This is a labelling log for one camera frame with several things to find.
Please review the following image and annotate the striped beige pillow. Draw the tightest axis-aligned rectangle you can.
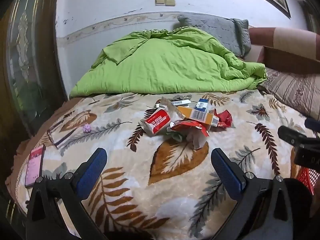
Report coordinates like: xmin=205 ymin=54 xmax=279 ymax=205
xmin=259 ymin=67 xmax=320 ymax=121

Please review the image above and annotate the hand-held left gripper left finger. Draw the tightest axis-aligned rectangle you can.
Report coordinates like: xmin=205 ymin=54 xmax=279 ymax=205
xmin=26 ymin=147 xmax=108 ymax=240

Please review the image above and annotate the grey quilted pillow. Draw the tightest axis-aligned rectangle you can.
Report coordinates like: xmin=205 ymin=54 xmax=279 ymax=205
xmin=177 ymin=14 xmax=251 ymax=57

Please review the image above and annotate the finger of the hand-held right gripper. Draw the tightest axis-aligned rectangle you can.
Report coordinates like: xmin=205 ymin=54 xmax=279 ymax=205
xmin=305 ymin=118 xmax=320 ymax=132
xmin=278 ymin=126 xmax=320 ymax=147

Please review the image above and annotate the blue and white box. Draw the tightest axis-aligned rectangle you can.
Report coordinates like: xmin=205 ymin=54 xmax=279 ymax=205
xmin=194 ymin=98 xmax=210 ymax=113

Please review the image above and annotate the leaf print blanket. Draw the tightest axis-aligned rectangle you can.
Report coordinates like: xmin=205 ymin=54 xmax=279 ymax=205
xmin=6 ymin=90 xmax=320 ymax=240

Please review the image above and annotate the clear white wrapper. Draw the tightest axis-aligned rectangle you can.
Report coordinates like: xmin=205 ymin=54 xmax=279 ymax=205
xmin=185 ymin=129 xmax=210 ymax=150

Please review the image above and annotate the clear plastic box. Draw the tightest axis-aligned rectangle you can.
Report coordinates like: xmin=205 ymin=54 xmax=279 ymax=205
xmin=46 ymin=122 xmax=76 ymax=150

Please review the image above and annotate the wooden door with glass panel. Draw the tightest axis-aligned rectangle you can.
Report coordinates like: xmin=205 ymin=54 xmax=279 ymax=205
xmin=0 ymin=0 xmax=67 ymax=155

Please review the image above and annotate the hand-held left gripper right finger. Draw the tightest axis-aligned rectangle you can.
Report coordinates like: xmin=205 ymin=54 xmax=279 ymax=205
xmin=211 ymin=148 xmax=294 ymax=240

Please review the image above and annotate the red wrapper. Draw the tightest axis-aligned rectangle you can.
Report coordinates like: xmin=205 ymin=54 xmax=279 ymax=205
xmin=170 ymin=119 xmax=211 ymax=137
xmin=212 ymin=108 xmax=233 ymax=128

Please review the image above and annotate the person's black trouser leg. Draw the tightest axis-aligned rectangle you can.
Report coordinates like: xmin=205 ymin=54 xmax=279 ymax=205
xmin=282 ymin=177 xmax=315 ymax=240

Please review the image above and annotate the phone with pink case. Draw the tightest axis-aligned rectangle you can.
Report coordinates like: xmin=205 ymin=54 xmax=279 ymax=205
xmin=24 ymin=144 xmax=46 ymax=188

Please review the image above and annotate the orange cardboard box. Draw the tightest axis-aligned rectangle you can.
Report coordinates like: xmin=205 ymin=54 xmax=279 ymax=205
xmin=176 ymin=106 xmax=220 ymax=127

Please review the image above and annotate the red plastic mesh basket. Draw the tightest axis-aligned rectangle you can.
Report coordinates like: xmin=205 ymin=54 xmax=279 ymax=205
xmin=297 ymin=167 xmax=318 ymax=195

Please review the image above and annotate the green quilt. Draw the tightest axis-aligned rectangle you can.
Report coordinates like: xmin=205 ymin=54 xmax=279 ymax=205
xmin=69 ymin=26 xmax=267 ymax=98

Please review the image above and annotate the white barcode tube box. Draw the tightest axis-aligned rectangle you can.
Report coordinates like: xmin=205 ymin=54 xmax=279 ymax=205
xmin=155 ymin=99 xmax=192 ymax=107

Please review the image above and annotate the red and white snack packet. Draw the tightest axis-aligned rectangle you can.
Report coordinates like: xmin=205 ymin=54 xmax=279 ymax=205
xmin=138 ymin=107 xmax=179 ymax=137

